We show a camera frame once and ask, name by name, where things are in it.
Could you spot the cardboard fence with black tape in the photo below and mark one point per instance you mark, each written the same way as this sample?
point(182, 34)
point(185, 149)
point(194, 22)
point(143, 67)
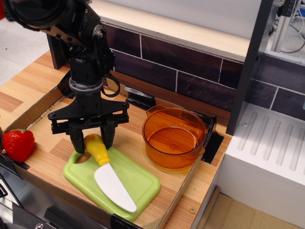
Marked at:
point(25, 102)

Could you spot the dark shelf frame with ledge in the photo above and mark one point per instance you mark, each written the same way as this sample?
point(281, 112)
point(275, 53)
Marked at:
point(192, 66)

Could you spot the white ribbed sink drainer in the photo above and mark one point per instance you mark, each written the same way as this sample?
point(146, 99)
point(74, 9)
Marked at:
point(264, 164)

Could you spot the yellow handled white toy knife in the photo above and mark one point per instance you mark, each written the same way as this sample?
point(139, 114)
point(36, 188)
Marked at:
point(105, 176)

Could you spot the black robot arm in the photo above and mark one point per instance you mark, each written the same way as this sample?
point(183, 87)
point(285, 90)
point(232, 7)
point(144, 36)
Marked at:
point(76, 24)

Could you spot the aluminium frame with cables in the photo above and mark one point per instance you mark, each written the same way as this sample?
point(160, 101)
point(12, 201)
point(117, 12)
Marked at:
point(286, 40)

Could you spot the metal robot base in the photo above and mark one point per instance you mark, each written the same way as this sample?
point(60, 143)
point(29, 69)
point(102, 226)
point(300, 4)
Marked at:
point(45, 201)

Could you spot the green plastic cutting board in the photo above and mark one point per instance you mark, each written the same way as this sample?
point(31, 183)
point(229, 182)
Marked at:
point(141, 185)

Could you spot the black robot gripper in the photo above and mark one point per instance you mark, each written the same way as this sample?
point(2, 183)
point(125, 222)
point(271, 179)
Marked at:
point(86, 112)

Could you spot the red toy strawberry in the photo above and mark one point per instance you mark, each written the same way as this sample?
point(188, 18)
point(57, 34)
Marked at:
point(18, 144)

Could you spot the orange transparent plastic pot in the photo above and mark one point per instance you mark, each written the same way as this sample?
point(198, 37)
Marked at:
point(173, 136)

